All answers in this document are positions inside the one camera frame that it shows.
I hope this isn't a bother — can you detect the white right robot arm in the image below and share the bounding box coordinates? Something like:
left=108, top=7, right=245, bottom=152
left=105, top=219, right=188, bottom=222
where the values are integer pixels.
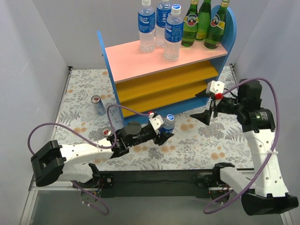
left=191, top=78, right=299, bottom=216

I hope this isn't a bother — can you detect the green Perrier bottle yellow label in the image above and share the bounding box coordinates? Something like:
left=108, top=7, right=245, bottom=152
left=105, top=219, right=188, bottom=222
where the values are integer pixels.
left=181, top=0, right=199, bottom=47

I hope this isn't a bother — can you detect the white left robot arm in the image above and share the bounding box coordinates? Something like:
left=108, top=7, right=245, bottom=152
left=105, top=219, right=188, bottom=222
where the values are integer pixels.
left=30, top=120, right=174, bottom=188

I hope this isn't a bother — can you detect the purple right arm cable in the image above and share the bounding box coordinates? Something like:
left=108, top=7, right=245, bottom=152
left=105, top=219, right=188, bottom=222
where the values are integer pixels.
left=203, top=77, right=280, bottom=214

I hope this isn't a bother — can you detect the clear bottle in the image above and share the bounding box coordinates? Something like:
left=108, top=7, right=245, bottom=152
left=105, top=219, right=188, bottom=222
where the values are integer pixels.
left=102, top=127, right=113, bottom=137

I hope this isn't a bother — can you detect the water bottle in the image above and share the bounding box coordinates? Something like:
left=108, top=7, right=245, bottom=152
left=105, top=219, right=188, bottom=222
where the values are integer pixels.
left=161, top=114, right=175, bottom=134
left=163, top=4, right=184, bottom=62
left=155, top=0, right=172, bottom=48
left=138, top=0, right=156, bottom=53

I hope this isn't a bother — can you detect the red bull can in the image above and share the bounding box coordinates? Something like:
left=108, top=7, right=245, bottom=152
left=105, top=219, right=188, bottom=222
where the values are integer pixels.
left=91, top=95, right=105, bottom=116

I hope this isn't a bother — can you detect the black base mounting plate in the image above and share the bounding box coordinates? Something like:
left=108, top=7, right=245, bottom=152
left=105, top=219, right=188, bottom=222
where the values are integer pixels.
left=72, top=169, right=235, bottom=200

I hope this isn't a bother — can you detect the blue wooden shelf unit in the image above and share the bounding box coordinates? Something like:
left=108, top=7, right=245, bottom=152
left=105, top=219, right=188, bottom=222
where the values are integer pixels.
left=98, top=8, right=237, bottom=124

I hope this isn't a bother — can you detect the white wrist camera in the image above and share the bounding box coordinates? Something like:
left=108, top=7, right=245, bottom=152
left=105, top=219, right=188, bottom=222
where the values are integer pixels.
left=206, top=81, right=225, bottom=100
left=148, top=112, right=164, bottom=131

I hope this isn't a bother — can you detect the green Perrier bottle red label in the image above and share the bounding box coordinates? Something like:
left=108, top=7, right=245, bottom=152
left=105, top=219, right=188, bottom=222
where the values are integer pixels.
left=204, top=0, right=230, bottom=49

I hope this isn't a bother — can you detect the aluminium frame rail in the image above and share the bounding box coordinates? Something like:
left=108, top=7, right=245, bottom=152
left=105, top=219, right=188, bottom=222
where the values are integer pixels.
left=18, top=171, right=78, bottom=225

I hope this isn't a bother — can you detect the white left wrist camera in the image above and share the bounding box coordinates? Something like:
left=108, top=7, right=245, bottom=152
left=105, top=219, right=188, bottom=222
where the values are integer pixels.
left=148, top=112, right=164, bottom=131

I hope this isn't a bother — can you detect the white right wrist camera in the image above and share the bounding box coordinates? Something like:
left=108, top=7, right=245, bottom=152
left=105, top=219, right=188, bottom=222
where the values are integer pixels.
left=206, top=81, right=225, bottom=100

